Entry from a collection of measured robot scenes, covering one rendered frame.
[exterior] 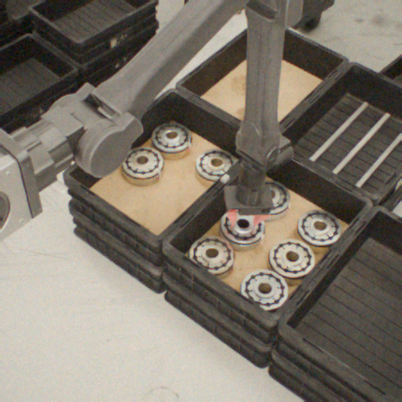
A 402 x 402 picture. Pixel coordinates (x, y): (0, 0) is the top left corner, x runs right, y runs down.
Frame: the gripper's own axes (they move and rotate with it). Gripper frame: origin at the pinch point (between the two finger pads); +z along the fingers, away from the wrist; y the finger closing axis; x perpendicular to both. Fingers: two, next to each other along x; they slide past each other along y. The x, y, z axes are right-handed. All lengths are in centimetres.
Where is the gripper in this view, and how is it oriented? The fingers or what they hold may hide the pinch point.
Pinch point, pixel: (243, 222)
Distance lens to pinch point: 158.3
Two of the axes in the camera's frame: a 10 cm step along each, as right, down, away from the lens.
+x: 1.0, 7.5, -6.6
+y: -9.9, 0.3, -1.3
